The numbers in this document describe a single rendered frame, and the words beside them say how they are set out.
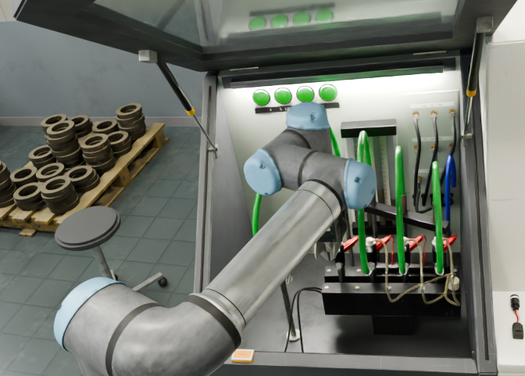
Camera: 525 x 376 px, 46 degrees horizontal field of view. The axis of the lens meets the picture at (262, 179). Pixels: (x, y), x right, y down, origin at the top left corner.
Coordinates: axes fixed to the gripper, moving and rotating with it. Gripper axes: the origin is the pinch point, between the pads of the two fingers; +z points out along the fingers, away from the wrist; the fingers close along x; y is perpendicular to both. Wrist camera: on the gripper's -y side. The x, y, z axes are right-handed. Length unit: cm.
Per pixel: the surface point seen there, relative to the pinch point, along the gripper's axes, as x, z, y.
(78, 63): -231, 69, -303
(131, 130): -176, 101, -251
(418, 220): 18.1, 13.3, -27.9
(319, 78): -4.9, -20.1, -44.1
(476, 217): 31.2, 5.2, -17.8
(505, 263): 37.5, 18.1, -17.0
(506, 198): 37.7, 2.4, -20.8
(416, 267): 17.1, 23.8, -21.8
